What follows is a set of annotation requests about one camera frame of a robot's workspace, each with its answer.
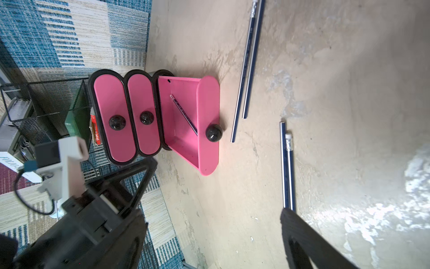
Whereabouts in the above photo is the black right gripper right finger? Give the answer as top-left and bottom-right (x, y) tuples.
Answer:
(280, 208), (357, 269)

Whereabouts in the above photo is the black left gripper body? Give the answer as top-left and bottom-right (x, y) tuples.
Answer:
(63, 158), (157, 243)

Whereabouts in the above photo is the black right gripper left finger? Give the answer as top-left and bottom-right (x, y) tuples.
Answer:
(13, 208), (148, 269)

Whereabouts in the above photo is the black pink drawer unit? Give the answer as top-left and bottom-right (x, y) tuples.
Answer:
(88, 69), (173, 165)

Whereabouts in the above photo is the dark blue pencil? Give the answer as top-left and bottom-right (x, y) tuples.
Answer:
(279, 122), (289, 208)
(285, 133), (296, 212)
(170, 95), (198, 136)

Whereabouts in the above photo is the pink top drawer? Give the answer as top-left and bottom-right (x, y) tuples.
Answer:
(94, 74), (136, 163)

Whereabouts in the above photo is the pink drawer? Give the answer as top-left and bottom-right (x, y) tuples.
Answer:
(127, 74), (161, 155)
(94, 74), (136, 163)
(157, 76), (220, 176)

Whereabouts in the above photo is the pink bottom drawer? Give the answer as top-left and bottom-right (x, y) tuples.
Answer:
(157, 76), (220, 176)

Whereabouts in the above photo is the black pencil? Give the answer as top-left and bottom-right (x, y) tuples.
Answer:
(242, 0), (266, 119)
(230, 0), (259, 143)

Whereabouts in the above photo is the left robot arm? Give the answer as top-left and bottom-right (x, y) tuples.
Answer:
(1, 158), (157, 269)

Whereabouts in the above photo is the red book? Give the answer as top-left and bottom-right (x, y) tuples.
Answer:
(90, 114), (101, 145)

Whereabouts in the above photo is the green book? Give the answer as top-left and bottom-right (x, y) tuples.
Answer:
(64, 80), (91, 142)

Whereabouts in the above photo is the white folio box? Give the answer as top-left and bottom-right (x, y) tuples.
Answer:
(0, 97), (43, 184)

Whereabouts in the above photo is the black mesh shelf rack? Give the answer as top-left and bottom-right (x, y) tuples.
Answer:
(1, 77), (91, 146)

